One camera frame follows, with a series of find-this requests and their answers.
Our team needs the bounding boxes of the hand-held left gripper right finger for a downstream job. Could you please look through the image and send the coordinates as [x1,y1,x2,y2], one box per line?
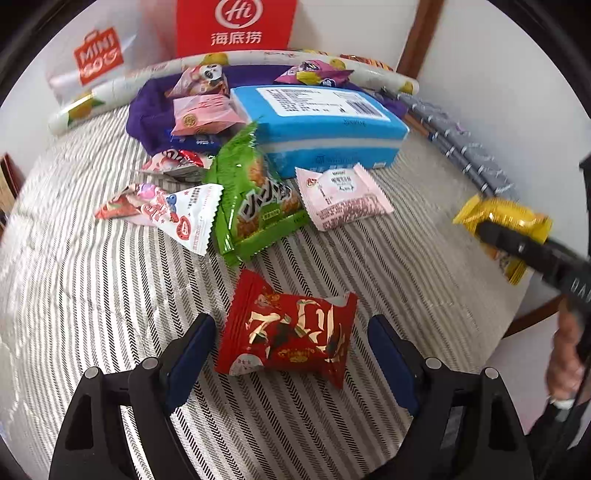
[367,315,539,480]

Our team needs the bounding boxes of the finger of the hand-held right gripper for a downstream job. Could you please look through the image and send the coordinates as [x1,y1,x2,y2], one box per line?
[477,220,561,283]

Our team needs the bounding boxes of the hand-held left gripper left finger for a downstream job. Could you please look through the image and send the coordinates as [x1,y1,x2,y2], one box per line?
[48,313,218,480]

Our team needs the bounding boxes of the yellow snack packet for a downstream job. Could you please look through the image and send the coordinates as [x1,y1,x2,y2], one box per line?
[452,194,553,284]

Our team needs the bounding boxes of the pink white triangular snack packet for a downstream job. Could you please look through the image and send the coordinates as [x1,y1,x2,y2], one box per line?
[95,182,225,256]

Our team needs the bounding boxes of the green snack packet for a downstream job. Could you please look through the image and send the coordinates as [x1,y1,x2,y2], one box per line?
[203,121,311,268]

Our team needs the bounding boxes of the purple fabric bin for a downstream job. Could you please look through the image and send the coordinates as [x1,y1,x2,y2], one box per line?
[127,65,407,155]

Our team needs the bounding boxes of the person's right hand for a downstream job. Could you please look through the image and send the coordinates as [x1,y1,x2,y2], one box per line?
[547,315,584,409]

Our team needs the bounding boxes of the striped woven mat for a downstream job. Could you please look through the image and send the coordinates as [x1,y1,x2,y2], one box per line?
[0,104,546,480]

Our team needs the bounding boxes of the grey grid fabric box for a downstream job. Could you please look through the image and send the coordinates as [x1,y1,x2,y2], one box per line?
[397,92,515,195]

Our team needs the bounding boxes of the pale pink square snack packet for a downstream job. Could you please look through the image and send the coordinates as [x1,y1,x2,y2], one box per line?
[294,165,395,232]

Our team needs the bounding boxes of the white red snack packet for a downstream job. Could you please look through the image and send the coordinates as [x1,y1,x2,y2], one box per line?
[139,148,215,183]

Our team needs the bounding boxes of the blue snack packet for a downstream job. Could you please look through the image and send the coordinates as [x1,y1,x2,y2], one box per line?
[171,134,227,155]

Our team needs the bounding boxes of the blue box white label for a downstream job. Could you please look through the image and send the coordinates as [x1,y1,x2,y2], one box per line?
[229,84,411,178]

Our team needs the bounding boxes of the pink packet gold emblem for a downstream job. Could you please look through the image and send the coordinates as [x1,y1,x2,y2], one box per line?
[171,93,247,138]

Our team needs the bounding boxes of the wooden box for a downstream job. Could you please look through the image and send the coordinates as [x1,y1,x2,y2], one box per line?
[0,152,26,227]

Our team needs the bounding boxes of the purple pink snack packet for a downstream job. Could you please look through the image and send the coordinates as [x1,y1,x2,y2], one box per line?
[274,59,354,88]

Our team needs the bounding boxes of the pink panda print packet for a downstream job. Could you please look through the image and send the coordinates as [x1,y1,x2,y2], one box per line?
[166,64,230,99]

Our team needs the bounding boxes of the fruit print paper roll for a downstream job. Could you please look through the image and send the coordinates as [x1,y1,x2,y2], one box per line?
[47,48,420,136]

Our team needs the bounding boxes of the white plastic bag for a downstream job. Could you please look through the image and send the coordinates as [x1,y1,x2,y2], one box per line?
[46,28,139,104]

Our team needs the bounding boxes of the red paper bag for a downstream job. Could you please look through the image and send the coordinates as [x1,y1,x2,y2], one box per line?
[176,0,297,58]

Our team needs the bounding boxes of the brown wooden rail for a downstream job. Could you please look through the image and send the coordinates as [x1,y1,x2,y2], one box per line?
[503,295,565,339]

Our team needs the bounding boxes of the brown wooden frame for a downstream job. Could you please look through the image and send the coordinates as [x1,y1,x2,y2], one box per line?
[397,0,446,75]

